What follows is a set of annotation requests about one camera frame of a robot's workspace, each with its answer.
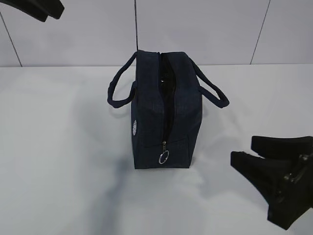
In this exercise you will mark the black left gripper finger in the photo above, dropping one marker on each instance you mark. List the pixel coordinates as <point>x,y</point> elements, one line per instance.
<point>34,8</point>
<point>53,8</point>

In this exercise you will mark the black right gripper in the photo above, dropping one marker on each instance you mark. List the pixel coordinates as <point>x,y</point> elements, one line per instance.
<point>286,185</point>

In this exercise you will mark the navy blue insulated lunch bag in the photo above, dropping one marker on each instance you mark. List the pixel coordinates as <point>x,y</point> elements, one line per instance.
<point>166,107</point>

